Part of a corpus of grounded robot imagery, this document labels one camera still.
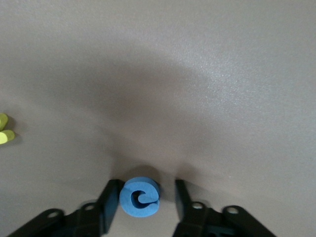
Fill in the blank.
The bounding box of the yellow foam letter K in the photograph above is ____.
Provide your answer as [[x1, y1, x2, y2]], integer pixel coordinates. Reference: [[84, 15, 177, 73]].
[[0, 113, 16, 145]]

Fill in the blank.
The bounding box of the blue foam letter G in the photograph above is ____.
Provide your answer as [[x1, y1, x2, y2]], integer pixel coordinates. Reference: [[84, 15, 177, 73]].
[[119, 176, 160, 218]]

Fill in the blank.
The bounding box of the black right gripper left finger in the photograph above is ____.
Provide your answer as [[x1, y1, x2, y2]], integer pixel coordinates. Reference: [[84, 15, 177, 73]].
[[7, 179, 121, 237]]

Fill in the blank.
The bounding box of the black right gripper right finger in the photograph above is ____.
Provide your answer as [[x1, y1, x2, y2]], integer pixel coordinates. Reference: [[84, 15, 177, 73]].
[[172, 180, 277, 237]]

